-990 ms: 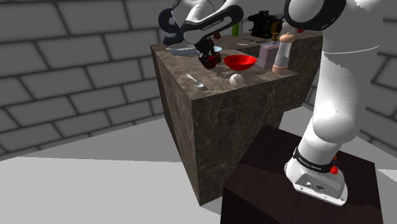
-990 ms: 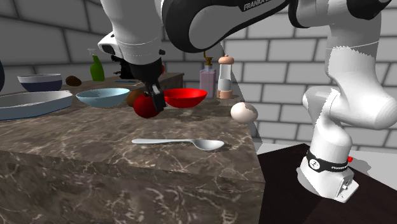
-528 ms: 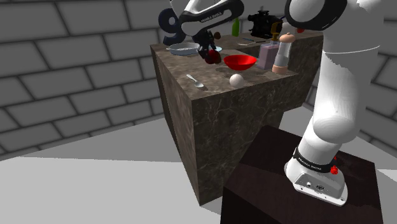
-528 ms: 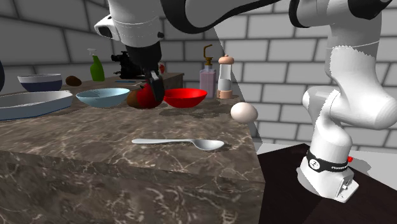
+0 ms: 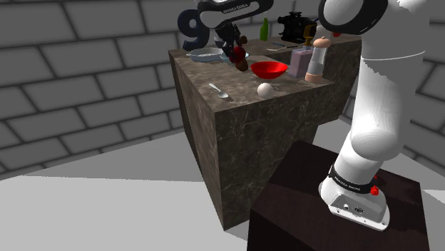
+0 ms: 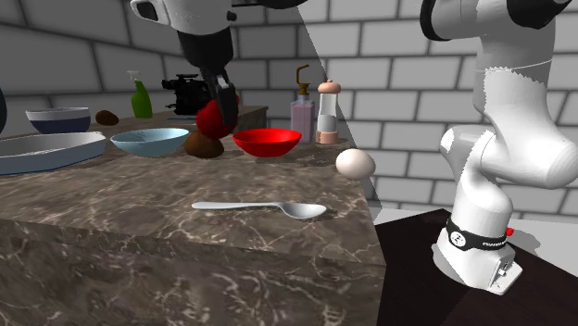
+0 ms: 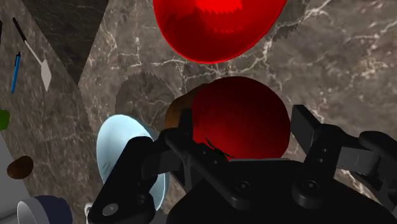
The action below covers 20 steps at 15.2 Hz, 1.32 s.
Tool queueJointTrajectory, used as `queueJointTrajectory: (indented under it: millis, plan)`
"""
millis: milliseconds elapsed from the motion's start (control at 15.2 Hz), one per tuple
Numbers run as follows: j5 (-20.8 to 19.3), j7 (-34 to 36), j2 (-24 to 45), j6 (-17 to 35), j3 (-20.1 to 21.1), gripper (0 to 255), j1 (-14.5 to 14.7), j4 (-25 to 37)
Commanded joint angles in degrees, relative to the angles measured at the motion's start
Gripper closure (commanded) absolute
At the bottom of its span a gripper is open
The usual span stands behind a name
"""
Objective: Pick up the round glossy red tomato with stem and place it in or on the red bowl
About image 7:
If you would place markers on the brown oval object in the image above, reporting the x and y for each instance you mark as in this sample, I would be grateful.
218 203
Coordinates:
20 167

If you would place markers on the brown round fruit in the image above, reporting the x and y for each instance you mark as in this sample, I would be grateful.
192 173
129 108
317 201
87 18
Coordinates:
175 110

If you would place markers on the light blue plate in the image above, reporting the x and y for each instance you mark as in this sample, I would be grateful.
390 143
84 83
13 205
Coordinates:
114 139

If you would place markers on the blue pen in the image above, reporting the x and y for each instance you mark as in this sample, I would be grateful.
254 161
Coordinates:
15 73

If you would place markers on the red bowl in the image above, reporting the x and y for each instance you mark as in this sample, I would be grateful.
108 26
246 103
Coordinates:
217 31

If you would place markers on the green round object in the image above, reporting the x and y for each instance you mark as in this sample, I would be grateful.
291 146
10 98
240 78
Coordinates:
3 119

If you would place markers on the red tomato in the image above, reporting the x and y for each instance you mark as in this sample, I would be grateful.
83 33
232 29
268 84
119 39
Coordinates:
242 118

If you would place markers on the dark blue mug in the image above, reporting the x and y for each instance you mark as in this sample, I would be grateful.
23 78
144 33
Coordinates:
46 209

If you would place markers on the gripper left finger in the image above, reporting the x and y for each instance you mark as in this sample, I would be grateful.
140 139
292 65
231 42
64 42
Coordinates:
186 149

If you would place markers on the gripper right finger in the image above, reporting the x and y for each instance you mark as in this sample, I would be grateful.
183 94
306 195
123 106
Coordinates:
319 145

